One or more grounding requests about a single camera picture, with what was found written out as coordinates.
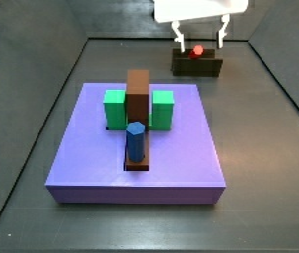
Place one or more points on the right green block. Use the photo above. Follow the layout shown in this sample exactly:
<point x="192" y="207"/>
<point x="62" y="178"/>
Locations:
<point x="163" y="106"/>

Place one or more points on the blue hexagonal peg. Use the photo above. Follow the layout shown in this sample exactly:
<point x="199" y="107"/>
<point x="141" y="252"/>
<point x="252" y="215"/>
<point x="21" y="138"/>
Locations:
<point x="137" y="141"/>

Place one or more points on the green block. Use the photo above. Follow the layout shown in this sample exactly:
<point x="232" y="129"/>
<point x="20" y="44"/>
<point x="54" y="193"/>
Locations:
<point x="163" y="106"/>
<point x="116" y="113"/>

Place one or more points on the red peg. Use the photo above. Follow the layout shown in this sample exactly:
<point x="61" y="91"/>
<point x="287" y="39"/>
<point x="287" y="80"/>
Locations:
<point x="197" y="52"/>

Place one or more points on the purple base board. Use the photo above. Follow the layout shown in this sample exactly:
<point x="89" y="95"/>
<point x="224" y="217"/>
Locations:
<point x="88" y="173"/>

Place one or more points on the black peg stand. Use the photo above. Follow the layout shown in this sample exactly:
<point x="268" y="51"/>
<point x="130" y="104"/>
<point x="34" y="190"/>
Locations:
<point x="207" y="66"/>

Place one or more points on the brown L-shaped block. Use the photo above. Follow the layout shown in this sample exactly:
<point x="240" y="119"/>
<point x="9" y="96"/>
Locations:
<point x="138" y="112"/>

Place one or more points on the left green block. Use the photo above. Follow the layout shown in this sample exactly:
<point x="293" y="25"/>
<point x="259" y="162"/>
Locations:
<point x="116" y="113"/>

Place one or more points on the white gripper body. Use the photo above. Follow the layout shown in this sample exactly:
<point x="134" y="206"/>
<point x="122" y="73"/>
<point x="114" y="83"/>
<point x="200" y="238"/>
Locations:
<point x="177" y="10"/>

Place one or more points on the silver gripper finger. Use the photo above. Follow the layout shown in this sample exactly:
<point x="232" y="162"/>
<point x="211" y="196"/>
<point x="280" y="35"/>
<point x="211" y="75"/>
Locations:
<point x="223" y="32"/>
<point x="180" y="37"/>

